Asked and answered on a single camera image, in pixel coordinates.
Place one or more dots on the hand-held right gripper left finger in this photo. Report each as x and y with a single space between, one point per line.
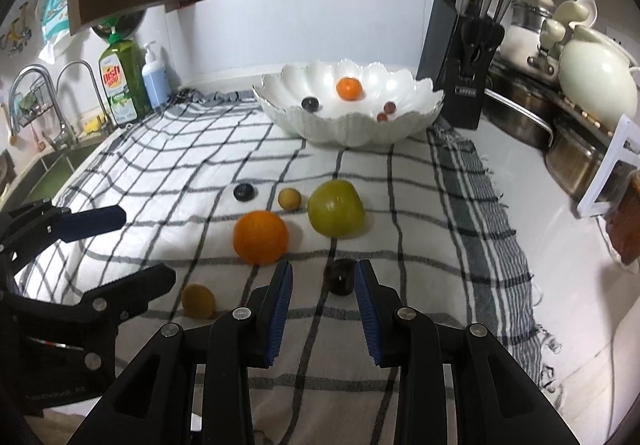
280 310

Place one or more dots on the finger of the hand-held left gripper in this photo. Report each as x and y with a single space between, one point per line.
145 285
92 222

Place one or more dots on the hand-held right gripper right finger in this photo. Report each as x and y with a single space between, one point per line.
367 310

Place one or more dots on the small tan fruit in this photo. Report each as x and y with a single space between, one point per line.
198 300
289 199

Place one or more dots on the orange mandarin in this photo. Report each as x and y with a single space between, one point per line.
260 237
348 88

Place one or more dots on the green apple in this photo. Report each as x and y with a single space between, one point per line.
335 208

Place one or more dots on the small dark grape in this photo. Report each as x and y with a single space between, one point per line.
244 192

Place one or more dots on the white scalloped bowl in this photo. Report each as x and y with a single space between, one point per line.
320 125

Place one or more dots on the kitchen sink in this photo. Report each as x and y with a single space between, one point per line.
45 170

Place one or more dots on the yellow sponge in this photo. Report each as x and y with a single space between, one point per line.
93 126

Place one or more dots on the tall chrome faucet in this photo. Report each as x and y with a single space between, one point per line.
55 115

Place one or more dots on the black white checked cloth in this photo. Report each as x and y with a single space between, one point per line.
200 165

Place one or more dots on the small chrome faucet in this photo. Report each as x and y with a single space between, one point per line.
95 90

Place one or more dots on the green dish soap bottle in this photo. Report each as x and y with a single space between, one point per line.
122 85

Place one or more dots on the blue pump soap bottle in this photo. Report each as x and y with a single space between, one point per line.
156 80

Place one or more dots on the dark hanging pan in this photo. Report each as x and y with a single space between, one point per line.
107 27

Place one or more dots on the hanging printed plastic bag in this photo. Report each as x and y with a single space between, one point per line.
55 10

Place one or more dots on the black knife block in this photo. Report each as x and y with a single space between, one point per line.
442 75

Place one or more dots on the wide steel pot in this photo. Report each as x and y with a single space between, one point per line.
515 110

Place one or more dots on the deep steel pot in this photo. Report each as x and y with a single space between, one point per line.
575 160

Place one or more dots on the white pot rack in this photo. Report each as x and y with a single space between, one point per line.
600 190

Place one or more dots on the glass jar of red sauce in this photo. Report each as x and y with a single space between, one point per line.
627 220

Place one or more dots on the black kitchen scissors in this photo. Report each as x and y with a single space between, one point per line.
480 40

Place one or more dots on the white enamel pot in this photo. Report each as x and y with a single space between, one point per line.
520 50

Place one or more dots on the white ceramic pot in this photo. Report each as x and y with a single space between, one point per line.
595 75

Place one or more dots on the steel pot with lid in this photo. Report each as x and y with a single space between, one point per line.
530 15

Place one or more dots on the bicycle shaped wall hook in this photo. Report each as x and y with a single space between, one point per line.
17 32

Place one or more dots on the white wall power outlets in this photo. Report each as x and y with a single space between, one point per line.
622 40

